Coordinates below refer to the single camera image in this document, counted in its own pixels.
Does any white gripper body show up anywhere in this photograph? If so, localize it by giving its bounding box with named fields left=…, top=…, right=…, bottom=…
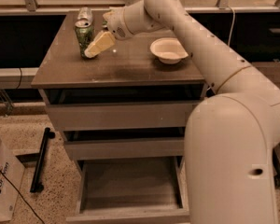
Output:
left=107, top=7, right=133, bottom=40

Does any green soda can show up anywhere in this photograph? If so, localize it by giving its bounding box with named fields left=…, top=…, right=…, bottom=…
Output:
left=75, top=20, right=94, bottom=59

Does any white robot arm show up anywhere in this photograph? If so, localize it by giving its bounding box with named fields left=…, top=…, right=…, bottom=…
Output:
left=87, top=0, right=280, bottom=224

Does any grey drawer cabinet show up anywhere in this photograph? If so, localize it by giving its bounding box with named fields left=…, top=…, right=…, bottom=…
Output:
left=30, top=8, right=209, bottom=224

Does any top drawer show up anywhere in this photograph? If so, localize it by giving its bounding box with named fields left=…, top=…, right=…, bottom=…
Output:
left=46, top=101, right=198, bottom=131

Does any drawer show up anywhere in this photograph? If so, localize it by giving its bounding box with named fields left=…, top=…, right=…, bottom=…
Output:
left=64, top=137, right=184, bottom=161
left=66, top=157, right=189, bottom=224
left=46, top=101, right=198, bottom=131

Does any middle drawer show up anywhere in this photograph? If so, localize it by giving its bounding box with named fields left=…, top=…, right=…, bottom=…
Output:
left=64, top=137, right=184, bottom=161

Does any bottom drawer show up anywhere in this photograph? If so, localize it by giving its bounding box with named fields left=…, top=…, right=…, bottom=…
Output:
left=66, top=157, right=189, bottom=224

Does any white paper bowl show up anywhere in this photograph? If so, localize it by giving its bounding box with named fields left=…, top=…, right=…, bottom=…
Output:
left=150, top=38, right=189, bottom=64

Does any black bar on floor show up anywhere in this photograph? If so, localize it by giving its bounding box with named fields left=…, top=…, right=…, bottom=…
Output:
left=30, top=127, right=55, bottom=193

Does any white cardboard box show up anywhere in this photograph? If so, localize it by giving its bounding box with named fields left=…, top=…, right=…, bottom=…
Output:
left=0, top=139, right=24, bottom=222

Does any white cable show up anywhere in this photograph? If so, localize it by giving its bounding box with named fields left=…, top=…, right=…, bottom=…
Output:
left=227, top=6, right=236, bottom=48

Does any black cable on floor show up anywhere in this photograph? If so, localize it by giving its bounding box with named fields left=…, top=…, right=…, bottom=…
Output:
left=0, top=152, right=46, bottom=224

